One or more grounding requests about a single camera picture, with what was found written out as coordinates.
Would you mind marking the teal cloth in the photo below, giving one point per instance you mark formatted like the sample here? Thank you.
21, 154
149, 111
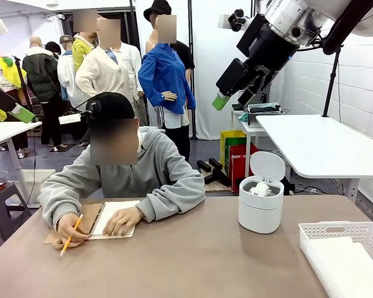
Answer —
243, 117

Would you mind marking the white table with slanted leg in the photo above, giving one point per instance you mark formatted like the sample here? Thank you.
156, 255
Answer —
6, 130

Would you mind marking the person in grey hoodie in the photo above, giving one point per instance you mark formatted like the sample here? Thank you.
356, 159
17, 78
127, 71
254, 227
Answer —
161, 164

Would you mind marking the person's left forearm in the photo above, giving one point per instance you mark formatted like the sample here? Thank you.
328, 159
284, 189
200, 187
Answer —
174, 198

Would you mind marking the mannequin in blue shirt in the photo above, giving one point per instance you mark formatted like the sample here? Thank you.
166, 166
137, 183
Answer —
164, 74

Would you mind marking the crumpled white paper wad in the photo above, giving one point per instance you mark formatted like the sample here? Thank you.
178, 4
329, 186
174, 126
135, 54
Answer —
261, 188

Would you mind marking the person's right hand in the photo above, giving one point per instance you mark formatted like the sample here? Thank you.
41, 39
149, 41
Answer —
70, 231

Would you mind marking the wooden board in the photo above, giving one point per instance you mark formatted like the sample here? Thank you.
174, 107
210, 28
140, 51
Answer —
217, 188

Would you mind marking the mannequin in dark green vest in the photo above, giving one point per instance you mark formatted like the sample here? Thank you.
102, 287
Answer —
40, 77

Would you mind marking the white perforated plastic basket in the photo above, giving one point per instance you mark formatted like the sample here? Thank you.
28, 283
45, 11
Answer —
311, 245

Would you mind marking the person's left hand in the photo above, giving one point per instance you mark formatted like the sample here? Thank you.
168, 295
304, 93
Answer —
122, 220

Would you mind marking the grey plastic stool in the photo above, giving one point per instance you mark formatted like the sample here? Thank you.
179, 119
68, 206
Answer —
3, 201

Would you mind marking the small white side table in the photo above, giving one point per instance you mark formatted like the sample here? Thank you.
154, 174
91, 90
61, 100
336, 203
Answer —
241, 128

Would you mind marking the black block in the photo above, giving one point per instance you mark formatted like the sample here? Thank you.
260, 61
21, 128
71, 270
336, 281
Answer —
215, 163
221, 177
204, 166
209, 179

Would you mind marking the black backdrop pole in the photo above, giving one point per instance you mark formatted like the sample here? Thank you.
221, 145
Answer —
190, 77

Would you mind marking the mannequin in yellow white jacket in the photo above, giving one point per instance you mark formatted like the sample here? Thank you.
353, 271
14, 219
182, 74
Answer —
1, 74

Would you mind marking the mannequin in white shirt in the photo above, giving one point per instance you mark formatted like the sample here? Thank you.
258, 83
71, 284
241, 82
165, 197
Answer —
66, 74

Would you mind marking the yellow pencil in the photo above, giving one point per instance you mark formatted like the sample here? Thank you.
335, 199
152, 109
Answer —
64, 248

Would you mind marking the spiral notebook with brown cover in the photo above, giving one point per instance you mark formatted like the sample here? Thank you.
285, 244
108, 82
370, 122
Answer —
112, 207

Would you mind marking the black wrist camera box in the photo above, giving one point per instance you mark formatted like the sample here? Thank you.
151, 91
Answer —
251, 34

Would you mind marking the black baseball cap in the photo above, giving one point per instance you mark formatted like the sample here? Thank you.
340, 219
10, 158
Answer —
118, 102

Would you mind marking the yellow and green bag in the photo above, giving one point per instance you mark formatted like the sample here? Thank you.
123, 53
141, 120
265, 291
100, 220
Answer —
233, 139

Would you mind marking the white lidded trash bin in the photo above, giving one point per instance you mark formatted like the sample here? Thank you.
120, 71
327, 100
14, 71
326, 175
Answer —
261, 217

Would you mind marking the white storage bin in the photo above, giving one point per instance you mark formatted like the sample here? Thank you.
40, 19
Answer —
43, 183

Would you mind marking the person's right forearm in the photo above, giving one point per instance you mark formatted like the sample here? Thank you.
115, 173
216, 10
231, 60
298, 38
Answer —
54, 198

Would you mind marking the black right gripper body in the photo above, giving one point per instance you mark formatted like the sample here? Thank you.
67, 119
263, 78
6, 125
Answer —
273, 52

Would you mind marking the white paper stack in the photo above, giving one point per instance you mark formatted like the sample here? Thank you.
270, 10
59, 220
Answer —
345, 267

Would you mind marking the mannequin in yellow shirt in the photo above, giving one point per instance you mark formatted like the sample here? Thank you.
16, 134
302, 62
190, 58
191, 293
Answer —
81, 49

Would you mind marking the black bucket hat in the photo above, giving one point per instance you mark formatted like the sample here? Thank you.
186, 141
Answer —
158, 9

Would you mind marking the white head-mounted camera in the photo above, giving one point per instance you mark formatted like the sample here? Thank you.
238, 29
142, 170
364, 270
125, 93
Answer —
70, 119

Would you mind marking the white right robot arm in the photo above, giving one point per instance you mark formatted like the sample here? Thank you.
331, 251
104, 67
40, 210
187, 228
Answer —
286, 15

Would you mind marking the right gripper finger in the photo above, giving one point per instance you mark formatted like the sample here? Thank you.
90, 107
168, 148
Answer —
251, 96
233, 77

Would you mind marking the black light stand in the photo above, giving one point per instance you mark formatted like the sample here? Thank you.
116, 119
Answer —
255, 6

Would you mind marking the red bag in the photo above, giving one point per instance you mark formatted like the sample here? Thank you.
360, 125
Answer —
239, 167

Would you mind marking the black tripod stand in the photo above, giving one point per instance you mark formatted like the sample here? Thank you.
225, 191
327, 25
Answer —
20, 77

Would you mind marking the black stand pole on table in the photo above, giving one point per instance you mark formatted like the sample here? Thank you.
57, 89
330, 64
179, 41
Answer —
331, 83

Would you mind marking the grey tray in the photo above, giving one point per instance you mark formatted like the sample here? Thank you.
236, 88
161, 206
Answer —
262, 113

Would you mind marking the mannequin in black t-shirt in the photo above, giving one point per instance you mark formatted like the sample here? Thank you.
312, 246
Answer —
186, 56

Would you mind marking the black camera on wall mount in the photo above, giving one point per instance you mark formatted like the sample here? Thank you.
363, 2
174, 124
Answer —
236, 20

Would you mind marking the mannequin in cream jacket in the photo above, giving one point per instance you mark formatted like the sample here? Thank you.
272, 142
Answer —
102, 74

